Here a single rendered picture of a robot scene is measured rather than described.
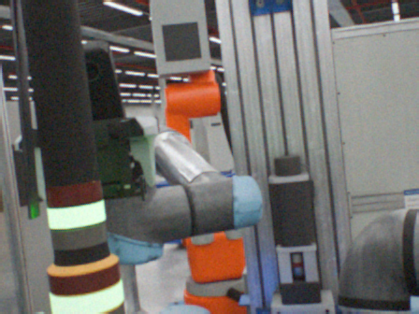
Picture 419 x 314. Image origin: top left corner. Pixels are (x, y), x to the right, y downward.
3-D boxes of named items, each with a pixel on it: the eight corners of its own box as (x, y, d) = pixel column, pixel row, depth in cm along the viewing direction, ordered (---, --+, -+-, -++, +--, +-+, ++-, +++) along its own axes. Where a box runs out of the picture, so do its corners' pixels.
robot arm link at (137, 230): (195, 256, 67) (186, 175, 67) (111, 272, 64) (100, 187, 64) (181, 245, 75) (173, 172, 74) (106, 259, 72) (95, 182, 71)
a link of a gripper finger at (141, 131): (187, 187, 40) (148, 181, 48) (178, 111, 39) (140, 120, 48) (149, 192, 38) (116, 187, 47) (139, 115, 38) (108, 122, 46)
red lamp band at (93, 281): (58, 301, 28) (55, 280, 28) (42, 285, 32) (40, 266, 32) (131, 282, 30) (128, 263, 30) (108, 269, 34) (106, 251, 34)
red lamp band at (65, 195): (53, 209, 29) (50, 188, 29) (41, 205, 32) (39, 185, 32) (109, 199, 30) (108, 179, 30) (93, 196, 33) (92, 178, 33)
